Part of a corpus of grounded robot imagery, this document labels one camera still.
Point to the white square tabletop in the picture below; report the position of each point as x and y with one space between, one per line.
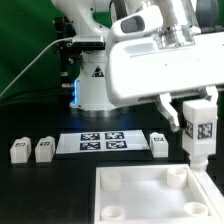
156 194

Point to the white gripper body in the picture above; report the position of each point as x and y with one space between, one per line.
138 70

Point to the black camera stand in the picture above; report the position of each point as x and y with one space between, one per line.
67 55

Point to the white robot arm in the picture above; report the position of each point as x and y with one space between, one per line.
92 21

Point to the white marker base sheet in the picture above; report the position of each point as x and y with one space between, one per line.
108 141

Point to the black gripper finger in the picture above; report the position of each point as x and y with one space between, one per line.
163 104
211 94

